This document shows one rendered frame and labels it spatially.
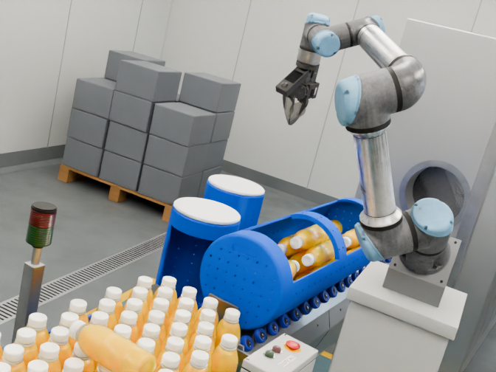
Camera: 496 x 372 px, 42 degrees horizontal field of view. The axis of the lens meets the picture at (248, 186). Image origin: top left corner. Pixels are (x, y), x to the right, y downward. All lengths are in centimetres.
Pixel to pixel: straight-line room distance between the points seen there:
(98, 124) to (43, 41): 90
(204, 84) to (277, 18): 178
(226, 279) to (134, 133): 374
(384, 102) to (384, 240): 40
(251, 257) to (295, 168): 531
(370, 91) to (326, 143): 541
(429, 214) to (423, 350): 40
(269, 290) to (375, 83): 65
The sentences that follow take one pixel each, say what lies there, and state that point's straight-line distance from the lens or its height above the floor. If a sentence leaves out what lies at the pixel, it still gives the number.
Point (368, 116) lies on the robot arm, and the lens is 164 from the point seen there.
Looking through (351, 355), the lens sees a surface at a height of 94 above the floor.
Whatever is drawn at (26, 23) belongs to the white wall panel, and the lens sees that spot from 591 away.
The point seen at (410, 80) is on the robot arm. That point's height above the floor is 177.
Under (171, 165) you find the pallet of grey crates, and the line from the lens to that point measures 543.
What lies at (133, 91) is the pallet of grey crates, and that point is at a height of 97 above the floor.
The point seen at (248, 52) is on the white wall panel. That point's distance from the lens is 729.
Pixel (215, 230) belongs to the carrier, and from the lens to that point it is 255.
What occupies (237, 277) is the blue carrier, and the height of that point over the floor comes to 111.
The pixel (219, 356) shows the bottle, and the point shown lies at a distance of 160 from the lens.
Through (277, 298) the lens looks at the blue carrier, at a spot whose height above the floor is 110.
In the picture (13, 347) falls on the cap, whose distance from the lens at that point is 143.
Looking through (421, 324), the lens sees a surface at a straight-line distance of 195.
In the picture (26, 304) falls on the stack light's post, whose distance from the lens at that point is 180.
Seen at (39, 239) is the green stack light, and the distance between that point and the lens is 171.
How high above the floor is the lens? 185
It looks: 15 degrees down
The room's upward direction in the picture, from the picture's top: 14 degrees clockwise
